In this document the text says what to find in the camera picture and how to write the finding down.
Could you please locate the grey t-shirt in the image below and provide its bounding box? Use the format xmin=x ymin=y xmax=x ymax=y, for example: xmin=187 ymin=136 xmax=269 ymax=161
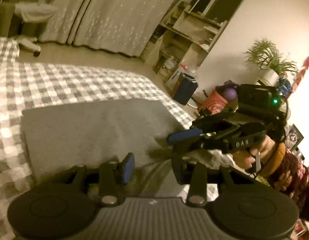
xmin=21 ymin=99 xmax=184 ymax=183

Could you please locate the grey white checkered bedsheet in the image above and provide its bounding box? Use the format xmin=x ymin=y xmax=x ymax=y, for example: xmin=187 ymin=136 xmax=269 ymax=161
xmin=0 ymin=37 xmax=192 ymax=239

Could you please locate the grey office chair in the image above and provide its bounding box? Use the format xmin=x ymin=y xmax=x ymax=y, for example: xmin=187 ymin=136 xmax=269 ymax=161
xmin=8 ymin=0 xmax=49 ymax=57

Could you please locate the red patterned sleeve forearm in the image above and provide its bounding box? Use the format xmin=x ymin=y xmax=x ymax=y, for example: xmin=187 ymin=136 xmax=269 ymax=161
xmin=259 ymin=143 xmax=309 ymax=222

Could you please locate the green potted plant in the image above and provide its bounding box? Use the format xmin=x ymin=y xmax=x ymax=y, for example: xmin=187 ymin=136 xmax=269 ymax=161
xmin=244 ymin=38 xmax=301 ymax=86

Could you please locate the white cloth on chair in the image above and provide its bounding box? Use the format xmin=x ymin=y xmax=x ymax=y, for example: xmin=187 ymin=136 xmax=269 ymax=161
xmin=14 ymin=2 xmax=58 ymax=23

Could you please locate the grey star patterned curtain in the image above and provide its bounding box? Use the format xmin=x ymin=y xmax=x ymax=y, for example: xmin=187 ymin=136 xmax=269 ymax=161
xmin=39 ymin=0 xmax=175 ymax=57

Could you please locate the dark grey bedside cube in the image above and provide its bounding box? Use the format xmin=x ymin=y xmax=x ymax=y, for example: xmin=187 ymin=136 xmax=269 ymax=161
xmin=0 ymin=2 xmax=15 ymax=37

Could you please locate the wooden shelf unit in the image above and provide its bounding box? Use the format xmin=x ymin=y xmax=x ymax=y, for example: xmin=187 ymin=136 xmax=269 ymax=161
xmin=141 ymin=0 xmax=243 ymax=83

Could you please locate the red cylindrical container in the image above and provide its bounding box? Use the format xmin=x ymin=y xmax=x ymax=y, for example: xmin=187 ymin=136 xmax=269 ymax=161
xmin=198 ymin=89 xmax=228 ymax=114

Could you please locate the person's right hand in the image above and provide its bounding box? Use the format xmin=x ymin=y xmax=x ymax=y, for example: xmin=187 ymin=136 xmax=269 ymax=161
xmin=233 ymin=136 xmax=278 ymax=170

